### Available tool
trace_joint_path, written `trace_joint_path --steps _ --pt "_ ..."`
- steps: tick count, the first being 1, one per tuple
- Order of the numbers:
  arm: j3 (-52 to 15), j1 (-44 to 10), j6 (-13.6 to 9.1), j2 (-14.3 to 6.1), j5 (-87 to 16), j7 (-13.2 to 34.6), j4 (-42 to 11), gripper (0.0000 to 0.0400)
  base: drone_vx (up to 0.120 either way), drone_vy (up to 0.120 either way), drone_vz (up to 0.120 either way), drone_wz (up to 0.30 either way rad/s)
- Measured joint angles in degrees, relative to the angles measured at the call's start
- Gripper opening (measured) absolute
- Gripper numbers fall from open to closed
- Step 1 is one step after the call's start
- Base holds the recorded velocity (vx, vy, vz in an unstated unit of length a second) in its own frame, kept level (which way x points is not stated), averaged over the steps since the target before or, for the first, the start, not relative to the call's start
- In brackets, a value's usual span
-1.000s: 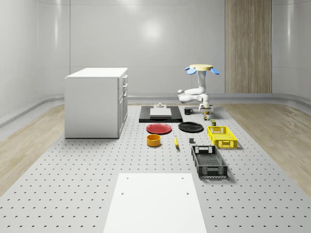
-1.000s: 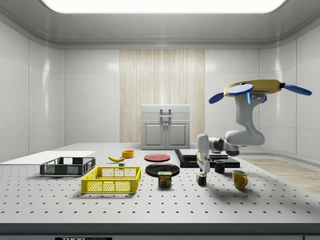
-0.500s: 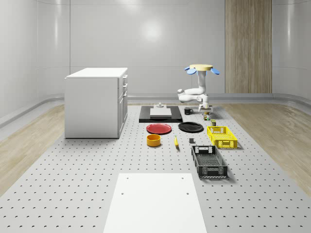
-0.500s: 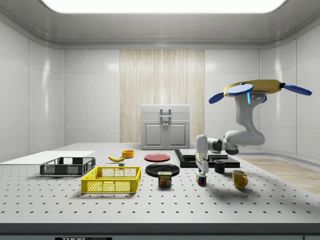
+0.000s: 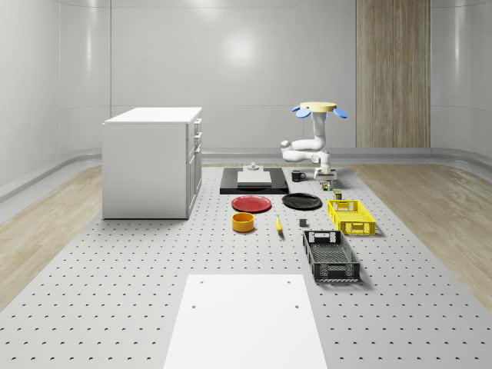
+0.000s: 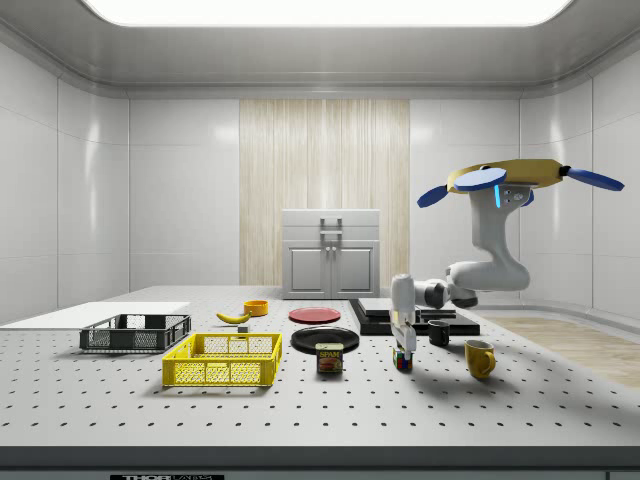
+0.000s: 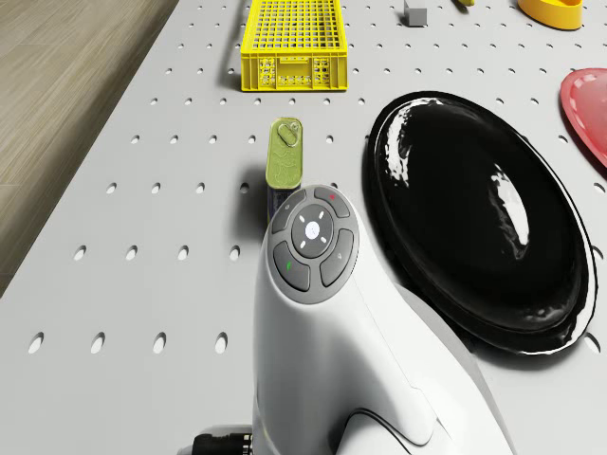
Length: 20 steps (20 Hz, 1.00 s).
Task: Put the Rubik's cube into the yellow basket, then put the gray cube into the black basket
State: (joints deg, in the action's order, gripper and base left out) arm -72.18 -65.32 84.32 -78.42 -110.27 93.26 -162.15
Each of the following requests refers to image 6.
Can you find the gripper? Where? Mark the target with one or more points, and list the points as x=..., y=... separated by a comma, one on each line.
x=405, y=337

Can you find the puzzle cube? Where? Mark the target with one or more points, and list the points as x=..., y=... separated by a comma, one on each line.
x=401, y=364

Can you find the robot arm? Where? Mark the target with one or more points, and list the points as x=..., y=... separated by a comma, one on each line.
x=492, y=260

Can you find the black mug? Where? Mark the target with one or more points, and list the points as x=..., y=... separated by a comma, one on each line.
x=438, y=334

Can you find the yellow mug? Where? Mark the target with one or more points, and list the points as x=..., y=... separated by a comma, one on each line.
x=477, y=360

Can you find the flat-sided can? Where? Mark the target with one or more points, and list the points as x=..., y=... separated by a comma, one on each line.
x=329, y=360

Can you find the red plate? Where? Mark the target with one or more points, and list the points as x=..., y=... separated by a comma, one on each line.
x=315, y=315

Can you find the black plate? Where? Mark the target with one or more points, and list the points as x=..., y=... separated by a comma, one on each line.
x=310, y=337

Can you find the white cabinet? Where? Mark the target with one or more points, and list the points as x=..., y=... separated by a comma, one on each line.
x=330, y=260

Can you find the yellow bowl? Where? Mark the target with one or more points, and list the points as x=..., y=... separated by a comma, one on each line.
x=256, y=309

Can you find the banana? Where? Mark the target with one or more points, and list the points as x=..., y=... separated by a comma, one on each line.
x=232, y=318

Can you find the yellow basket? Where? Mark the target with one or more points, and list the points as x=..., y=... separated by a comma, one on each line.
x=220, y=372

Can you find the drone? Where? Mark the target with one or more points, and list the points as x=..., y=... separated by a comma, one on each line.
x=515, y=172

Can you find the dark grey basket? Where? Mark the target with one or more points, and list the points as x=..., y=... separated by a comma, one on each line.
x=130, y=340

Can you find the white board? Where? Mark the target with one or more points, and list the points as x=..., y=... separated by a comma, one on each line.
x=60, y=315

